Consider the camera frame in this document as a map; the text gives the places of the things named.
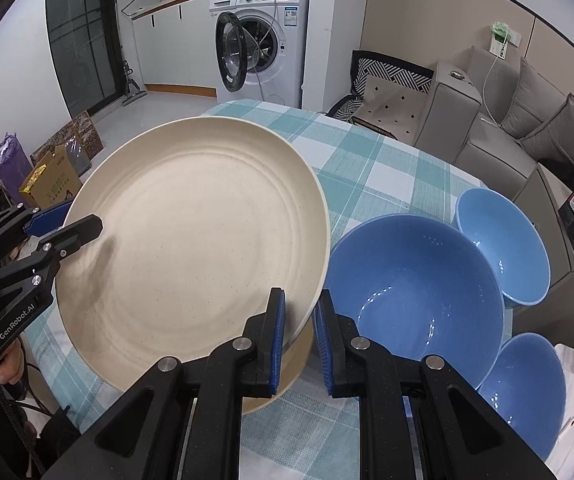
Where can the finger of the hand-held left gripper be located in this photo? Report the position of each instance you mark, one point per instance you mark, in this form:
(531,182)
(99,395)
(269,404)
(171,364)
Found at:
(49,216)
(79,230)

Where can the small round metal object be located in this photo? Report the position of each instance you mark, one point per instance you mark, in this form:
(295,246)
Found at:
(458,75)

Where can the brown patterned box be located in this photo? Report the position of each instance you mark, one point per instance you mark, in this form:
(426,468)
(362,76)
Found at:
(86,132)

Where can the beige side cabinet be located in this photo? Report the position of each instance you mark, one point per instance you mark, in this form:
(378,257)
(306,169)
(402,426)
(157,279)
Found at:
(552,260)

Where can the grey sofa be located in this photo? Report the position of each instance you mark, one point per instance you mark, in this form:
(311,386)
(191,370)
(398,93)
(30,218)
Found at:
(487,150)

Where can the dark jacket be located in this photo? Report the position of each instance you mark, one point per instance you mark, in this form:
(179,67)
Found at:
(569,170)

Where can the white washing machine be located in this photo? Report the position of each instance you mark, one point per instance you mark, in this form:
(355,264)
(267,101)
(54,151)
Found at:
(287,60)

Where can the green plug adapter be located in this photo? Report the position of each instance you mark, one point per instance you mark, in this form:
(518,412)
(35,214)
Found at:
(499,30)

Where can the grey sofa cushion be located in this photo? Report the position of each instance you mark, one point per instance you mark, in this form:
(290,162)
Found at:
(532,97)
(567,130)

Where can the black white patterned chair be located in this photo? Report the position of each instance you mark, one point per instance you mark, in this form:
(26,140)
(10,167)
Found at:
(392,67)

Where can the purple bag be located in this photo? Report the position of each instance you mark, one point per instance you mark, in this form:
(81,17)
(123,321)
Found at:
(12,165)

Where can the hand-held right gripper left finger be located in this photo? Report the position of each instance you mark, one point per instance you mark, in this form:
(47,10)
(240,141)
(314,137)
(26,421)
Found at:
(278,340)

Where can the blue bowl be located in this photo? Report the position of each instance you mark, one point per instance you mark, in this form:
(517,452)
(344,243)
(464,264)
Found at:
(407,280)
(522,390)
(507,240)

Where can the beige diamond print cushion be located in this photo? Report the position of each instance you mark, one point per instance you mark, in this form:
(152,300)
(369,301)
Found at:
(392,107)

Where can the grey floor mop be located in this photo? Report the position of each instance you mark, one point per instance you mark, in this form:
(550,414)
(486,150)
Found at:
(134,92)

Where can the white counter cabinet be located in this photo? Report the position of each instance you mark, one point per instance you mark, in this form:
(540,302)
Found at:
(177,50)

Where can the dark glass door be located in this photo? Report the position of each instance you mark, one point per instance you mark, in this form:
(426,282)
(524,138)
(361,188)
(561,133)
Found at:
(82,35)

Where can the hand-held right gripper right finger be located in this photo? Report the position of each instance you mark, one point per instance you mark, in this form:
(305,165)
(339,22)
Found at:
(323,345)

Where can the cardboard box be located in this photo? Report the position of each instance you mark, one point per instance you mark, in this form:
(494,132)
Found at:
(54,177)

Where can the white wall outlet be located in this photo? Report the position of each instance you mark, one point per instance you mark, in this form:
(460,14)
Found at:
(512,39)

